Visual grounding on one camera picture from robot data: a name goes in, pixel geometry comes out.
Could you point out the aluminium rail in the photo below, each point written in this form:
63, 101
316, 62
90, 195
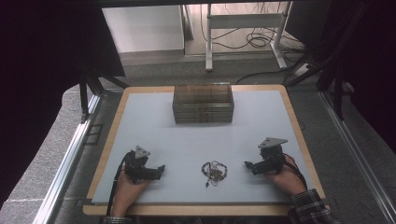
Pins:
68, 155
358, 155

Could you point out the black metal stand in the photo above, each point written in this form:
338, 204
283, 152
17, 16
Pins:
337, 93
84, 93

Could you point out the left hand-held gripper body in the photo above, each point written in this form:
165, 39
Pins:
137, 169

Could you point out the person's right hand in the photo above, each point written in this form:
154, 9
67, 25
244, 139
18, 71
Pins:
289, 182

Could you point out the person's left hand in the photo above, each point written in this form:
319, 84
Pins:
124, 196

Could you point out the dark curtain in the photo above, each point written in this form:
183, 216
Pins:
373, 62
37, 77

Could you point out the white desk frame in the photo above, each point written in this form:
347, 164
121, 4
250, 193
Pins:
243, 21

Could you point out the white power strip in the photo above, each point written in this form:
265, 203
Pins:
302, 69

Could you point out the clear brown drawer box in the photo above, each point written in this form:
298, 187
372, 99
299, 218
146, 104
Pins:
202, 102

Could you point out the white cabinet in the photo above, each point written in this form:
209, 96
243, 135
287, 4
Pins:
143, 28

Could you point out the dark floor plate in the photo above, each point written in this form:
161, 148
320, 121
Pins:
94, 134

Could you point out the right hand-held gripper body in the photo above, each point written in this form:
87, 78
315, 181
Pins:
271, 161

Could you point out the pale grey table mat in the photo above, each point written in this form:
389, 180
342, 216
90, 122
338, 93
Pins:
186, 143

